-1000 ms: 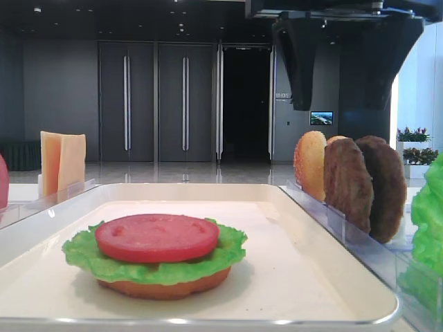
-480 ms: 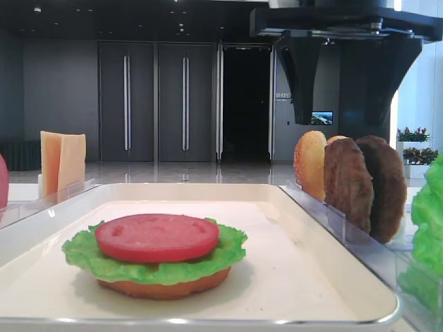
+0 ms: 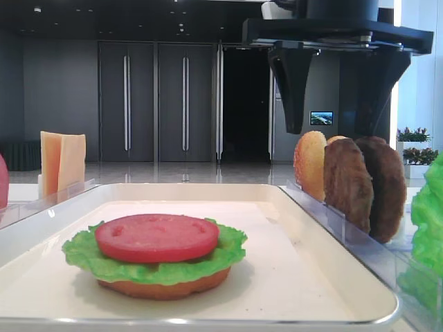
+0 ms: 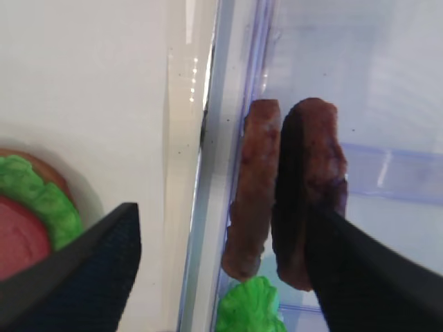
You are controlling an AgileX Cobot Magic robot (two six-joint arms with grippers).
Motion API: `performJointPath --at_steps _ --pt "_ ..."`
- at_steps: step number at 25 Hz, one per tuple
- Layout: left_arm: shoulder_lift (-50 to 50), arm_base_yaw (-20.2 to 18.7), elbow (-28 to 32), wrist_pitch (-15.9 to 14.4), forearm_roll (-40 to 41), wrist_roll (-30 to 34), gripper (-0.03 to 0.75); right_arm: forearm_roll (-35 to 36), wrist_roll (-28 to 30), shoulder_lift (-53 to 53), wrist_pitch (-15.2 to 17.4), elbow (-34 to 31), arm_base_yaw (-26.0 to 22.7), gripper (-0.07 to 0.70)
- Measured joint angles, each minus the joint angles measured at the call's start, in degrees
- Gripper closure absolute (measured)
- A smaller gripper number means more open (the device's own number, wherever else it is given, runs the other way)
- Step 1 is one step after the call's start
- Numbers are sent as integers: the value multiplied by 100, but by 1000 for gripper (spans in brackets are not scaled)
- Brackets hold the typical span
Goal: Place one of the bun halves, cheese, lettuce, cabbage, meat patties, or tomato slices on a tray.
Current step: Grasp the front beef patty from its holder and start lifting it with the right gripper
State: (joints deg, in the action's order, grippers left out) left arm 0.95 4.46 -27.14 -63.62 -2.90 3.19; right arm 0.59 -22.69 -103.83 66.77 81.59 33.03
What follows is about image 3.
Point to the flower planter box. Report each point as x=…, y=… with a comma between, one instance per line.
x=415, y=148

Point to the bottom bun on tray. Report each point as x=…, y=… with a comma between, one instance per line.
x=170, y=292

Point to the green lettuce leaf in holder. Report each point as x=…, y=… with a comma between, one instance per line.
x=426, y=214

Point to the sesame bun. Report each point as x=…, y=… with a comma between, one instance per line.
x=308, y=162
x=334, y=139

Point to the clear left front divider strip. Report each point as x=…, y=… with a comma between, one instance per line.
x=25, y=200

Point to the white metal tray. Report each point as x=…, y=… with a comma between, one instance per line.
x=295, y=276

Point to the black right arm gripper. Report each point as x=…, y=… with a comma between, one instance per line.
x=296, y=31

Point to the red tomato slice in holder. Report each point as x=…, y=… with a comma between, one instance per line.
x=4, y=183

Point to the red tomato slice on tray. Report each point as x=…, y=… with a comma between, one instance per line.
x=156, y=238

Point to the wall display screen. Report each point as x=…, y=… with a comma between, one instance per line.
x=321, y=118

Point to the orange cheese slice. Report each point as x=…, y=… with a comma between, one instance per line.
x=72, y=161
x=50, y=154

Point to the orange cheese slice outer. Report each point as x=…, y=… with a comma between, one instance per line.
x=50, y=154

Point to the sesame bun front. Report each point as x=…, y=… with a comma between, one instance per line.
x=308, y=162

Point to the orange cheese slice inner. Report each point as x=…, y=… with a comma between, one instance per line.
x=72, y=161

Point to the green lettuce on tray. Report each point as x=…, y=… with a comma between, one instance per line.
x=83, y=252

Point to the brown meat patty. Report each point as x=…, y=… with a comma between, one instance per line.
x=348, y=184
x=385, y=166

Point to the brown meat patty in holder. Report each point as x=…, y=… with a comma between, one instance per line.
x=385, y=166

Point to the sesame bun rear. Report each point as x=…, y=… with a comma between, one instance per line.
x=334, y=139

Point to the clear right front divider strip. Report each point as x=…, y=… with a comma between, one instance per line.
x=386, y=261

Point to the dark double door cabinet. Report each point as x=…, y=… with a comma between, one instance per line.
x=157, y=102

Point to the clear divider strip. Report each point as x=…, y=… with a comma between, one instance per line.
x=386, y=261
x=25, y=200

